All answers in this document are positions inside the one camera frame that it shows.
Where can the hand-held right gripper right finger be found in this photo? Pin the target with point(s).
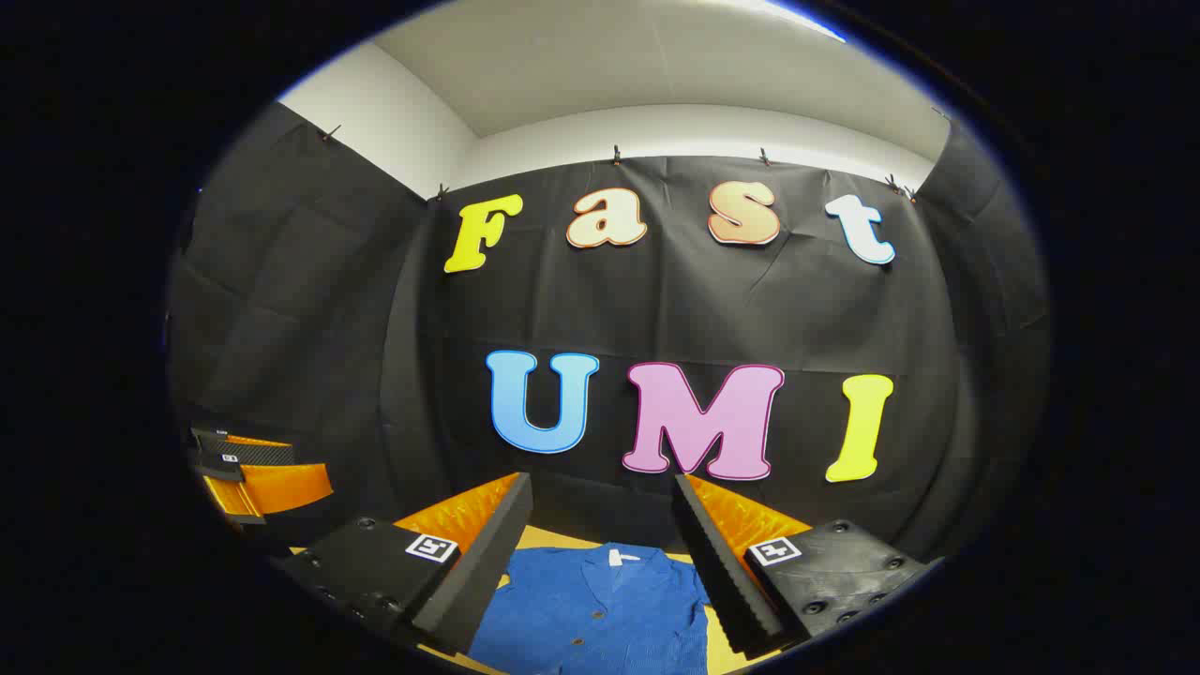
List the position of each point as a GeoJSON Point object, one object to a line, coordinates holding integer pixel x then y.
{"type": "Point", "coordinates": [717, 562]}

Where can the blue button-up shirt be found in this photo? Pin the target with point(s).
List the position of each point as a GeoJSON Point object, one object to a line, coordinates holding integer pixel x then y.
{"type": "Point", "coordinates": [591, 609]}

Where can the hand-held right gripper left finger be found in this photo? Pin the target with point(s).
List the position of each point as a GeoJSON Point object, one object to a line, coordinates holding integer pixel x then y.
{"type": "Point", "coordinates": [487, 553]}

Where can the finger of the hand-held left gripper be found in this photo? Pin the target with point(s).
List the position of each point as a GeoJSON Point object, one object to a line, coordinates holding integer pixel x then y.
{"type": "Point", "coordinates": [253, 454]}
{"type": "Point", "coordinates": [286, 486]}

